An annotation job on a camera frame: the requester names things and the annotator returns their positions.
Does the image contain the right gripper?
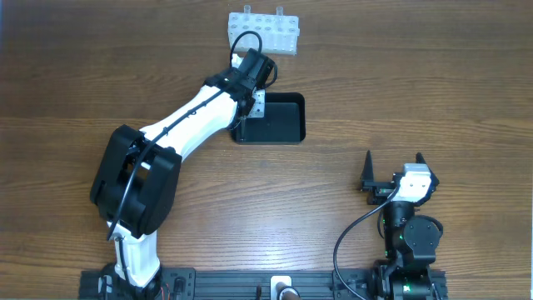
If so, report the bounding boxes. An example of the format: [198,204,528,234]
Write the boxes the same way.
[360,149,441,206]

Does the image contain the black tray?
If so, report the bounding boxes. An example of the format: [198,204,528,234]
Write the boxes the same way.
[230,91,307,146]

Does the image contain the white test tube rack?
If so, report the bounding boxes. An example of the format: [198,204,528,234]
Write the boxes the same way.
[227,11,301,57]

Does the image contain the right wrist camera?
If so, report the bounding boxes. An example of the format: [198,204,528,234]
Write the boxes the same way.
[392,162,432,204]

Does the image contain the black cable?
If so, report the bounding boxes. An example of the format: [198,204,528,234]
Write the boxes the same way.
[106,30,279,268]
[332,187,399,300]

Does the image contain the mounting rail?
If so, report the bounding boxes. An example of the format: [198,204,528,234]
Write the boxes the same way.
[78,266,449,300]

